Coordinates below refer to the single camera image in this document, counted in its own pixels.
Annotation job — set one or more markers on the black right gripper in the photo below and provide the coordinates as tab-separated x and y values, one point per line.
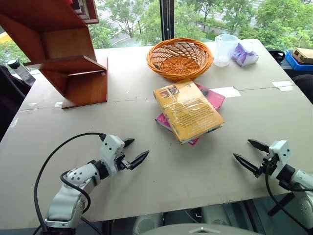
268	163

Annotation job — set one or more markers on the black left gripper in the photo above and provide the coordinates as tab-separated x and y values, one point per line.
121	162

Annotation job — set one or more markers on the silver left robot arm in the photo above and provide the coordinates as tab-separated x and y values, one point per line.
71	191

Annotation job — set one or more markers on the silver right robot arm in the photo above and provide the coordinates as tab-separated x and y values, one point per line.
298	186

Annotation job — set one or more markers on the yellow hardcover book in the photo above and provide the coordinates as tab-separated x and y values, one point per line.
188	110

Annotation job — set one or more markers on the pink book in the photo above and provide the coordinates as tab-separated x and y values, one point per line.
212	98

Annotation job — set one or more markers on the brown wooden shelf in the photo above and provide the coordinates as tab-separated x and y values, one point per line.
61	49

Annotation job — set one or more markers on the purple and white tissue pack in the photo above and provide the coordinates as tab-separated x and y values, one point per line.
244	56

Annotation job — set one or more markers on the blue plastic bin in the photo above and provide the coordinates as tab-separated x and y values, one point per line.
297	64

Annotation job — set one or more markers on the orange woven basket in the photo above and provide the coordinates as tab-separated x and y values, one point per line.
179	58

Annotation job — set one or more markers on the clear plastic measuring jug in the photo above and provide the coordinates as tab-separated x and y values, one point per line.
223	50

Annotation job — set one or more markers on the brown cardboard box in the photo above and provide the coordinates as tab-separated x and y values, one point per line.
304	55

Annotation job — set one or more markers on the clear bottle with black cap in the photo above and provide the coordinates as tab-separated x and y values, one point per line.
20	71

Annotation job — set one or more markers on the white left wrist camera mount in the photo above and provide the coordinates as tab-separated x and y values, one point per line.
111	151

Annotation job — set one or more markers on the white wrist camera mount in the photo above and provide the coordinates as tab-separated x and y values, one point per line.
111	151
280	156

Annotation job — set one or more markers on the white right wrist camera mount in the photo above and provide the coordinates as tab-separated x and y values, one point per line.
280	156

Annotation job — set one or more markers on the black window frame post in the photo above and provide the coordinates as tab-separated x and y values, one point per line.
167	19

